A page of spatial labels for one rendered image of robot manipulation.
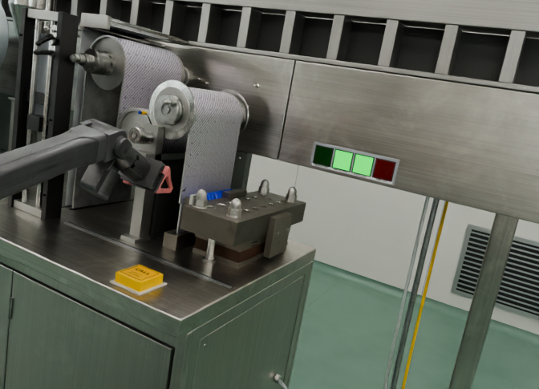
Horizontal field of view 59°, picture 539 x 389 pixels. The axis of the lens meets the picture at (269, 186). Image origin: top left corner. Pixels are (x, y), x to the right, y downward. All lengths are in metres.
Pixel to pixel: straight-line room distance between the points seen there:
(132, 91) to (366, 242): 2.79
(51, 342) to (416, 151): 1.01
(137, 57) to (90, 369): 0.80
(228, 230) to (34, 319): 0.50
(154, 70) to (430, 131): 0.78
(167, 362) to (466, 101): 0.92
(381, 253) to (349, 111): 2.57
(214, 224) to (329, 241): 2.86
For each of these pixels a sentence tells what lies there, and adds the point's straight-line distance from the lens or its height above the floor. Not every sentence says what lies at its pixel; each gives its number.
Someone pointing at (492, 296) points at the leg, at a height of 0.89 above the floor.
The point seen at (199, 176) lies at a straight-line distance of 1.29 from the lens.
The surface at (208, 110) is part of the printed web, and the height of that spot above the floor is 1.26.
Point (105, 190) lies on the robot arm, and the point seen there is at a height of 1.09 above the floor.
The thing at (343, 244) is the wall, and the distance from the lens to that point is 3.93.
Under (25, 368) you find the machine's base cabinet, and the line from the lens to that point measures 1.38.
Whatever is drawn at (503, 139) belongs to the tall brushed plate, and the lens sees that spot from 1.30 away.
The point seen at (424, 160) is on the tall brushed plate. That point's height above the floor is 1.23.
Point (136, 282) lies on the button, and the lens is 1.02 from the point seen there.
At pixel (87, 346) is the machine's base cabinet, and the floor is 0.73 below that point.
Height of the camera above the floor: 1.33
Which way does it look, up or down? 11 degrees down
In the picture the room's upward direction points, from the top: 10 degrees clockwise
